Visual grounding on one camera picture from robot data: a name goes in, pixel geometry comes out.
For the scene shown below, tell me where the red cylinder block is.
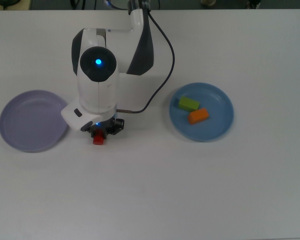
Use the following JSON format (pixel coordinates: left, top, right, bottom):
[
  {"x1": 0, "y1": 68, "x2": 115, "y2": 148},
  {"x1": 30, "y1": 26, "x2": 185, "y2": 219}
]
[{"x1": 92, "y1": 129, "x2": 108, "y2": 146}]

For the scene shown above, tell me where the green block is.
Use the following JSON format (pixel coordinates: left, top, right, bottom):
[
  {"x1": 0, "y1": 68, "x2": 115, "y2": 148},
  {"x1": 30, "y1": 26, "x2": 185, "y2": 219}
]
[{"x1": 177, "y1": 96, "x2": 200, "y2": 113}]

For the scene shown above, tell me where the orange block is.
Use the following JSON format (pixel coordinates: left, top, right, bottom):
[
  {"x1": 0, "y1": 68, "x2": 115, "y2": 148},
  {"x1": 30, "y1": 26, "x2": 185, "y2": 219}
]
[{"x1": 187, "y1": 107, "x2": 210, "y2": 125}]

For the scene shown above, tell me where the purple plastic plate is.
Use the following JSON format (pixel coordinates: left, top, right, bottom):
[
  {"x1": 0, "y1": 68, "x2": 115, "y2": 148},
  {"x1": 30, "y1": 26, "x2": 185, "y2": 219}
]
[{"x1": 0, "y1": 89, "x2": 71, "y2": 154}]

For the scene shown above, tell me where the blue plastic plate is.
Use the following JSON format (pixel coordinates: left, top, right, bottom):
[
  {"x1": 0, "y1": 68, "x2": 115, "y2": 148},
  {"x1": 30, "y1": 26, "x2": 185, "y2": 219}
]
[{"x1": 168, "y1": 82, "x2": 235, "y2": 143}]

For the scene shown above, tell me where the dark round object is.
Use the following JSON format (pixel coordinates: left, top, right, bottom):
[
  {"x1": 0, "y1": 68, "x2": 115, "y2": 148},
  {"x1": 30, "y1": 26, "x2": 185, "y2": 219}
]
[{"x1": 0, "y1": 0, "x2": 22, "y2": 8}]

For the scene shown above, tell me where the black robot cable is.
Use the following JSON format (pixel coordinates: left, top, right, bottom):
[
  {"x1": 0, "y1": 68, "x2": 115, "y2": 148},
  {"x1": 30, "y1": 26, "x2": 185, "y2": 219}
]
[{"x1": 116, "y1": 9, "x2": 176, "y2": 115}]

